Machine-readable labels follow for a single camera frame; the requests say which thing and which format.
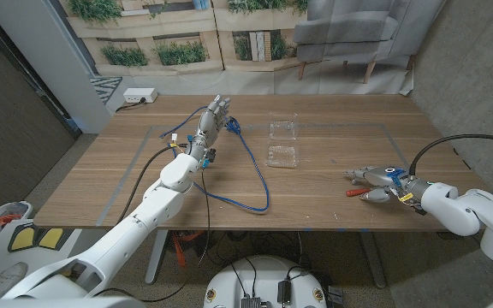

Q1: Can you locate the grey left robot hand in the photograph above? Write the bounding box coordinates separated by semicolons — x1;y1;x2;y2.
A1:
184;94;232;162

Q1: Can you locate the grey table leg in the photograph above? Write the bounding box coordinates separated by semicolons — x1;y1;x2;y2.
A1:
145;229;169;286
357;230;388;290

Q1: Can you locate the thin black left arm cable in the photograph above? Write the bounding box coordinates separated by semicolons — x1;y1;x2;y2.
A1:
94;170;211;303

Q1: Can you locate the yellow foot pedal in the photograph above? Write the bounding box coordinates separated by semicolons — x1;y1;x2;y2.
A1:
40;228;64;249
7;225;38;253

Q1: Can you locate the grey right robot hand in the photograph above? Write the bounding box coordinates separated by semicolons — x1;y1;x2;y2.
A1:
343;165;423;204

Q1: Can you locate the white bin with orange contents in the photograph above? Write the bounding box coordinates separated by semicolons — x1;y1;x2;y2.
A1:
0;200;33;226

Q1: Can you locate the white sneaker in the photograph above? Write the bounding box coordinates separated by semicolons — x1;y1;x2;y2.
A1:
0;261;29;299

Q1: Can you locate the small black box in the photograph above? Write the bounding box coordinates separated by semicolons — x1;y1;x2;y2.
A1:
326;285;345;305

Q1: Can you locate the orange strap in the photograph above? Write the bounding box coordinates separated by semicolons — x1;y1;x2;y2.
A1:
172;230;205;269

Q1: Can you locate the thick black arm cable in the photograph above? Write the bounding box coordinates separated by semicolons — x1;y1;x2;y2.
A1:
407;133;493;176
116;145;183;226

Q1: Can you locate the chevron patterned mat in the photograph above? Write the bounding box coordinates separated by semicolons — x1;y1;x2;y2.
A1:
90;75;123;106

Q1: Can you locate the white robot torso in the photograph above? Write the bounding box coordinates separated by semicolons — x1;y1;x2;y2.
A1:
0;293;493;308

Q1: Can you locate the blue USB cable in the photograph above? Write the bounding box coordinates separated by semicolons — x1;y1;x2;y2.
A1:
159;105;270;214

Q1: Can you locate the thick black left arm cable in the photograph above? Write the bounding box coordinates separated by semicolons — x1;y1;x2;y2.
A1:
116;145;183;226

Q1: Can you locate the clear plastic clamshell container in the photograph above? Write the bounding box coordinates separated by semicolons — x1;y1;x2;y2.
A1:
265;111;301;169

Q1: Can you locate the printed garden backdrop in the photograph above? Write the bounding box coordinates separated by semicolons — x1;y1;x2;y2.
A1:
57;0;447;96

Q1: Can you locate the black power adapter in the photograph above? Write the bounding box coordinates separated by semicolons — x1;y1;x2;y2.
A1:
276;280;293;305

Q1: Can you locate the white power strip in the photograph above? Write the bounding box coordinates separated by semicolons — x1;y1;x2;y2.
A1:
122;87;159;104

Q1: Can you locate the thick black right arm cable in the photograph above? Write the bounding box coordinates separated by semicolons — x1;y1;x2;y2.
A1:
407;133;493;176

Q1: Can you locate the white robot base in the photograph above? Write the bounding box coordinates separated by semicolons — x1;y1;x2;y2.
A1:
203;255;328;308

